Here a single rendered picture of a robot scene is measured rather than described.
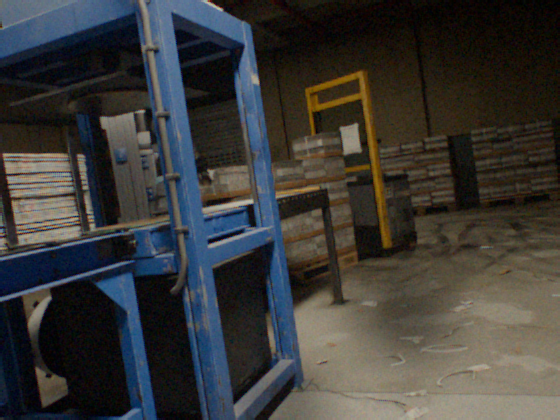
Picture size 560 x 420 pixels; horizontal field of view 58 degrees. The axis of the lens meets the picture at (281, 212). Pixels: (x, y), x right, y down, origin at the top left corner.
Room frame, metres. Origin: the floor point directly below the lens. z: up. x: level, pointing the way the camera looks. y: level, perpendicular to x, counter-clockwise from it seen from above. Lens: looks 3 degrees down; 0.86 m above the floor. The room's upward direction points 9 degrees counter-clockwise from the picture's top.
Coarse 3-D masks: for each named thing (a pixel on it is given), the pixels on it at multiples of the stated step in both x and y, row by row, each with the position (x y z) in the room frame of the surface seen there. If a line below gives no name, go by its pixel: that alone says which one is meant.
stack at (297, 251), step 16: (320, 208) 4.61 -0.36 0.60; (288, 224) 4.27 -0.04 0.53; (304, 224) 4.42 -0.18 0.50; (320, 224) 4.57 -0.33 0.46; (304, 240) 4.40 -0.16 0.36; (320, 240) 4.55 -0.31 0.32; (256, 256) 4.00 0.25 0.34; (288, 256) 4.25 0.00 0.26; (304, 256) 4.38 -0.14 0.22; (288, 272) 4.22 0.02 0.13
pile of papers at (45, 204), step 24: (24, 168) 1.42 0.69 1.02; (48, 168) 1.50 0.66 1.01; (24, 192) 1.41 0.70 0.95; (48, 192) 1.49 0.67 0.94; (72, 192) 1.57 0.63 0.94; (0, 216) 1.34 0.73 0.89; (24, 216) 1.40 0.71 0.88; (48, 216) 1.48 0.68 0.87; (72, 216) 1.56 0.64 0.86; (0, 240) 1.33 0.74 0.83; (24, 240) 1.39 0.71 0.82; (48, 240) 1.46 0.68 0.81
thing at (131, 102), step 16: (96, 80) 1.73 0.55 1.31; (112, 80) 1.73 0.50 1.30; (128, 80) 1.76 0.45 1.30; (144, 80) 1.80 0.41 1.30; (32, 96) 1.85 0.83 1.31; (48, 96) 1.82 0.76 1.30; (64, 96) 1.85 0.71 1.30; (80, 96) 1.88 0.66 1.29; (96, 96) 1.87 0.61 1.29; (112, 96) 1.91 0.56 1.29; (128, 96) 1.95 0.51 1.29; (144, 96) 2.00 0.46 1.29; (192, 96) 2.20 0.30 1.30; (64, 112) 2.13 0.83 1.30; (80, 112) 2.18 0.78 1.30; (96, 112) 2.16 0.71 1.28; (112, 112) 2.28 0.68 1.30; (128, 112) 2.34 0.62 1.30
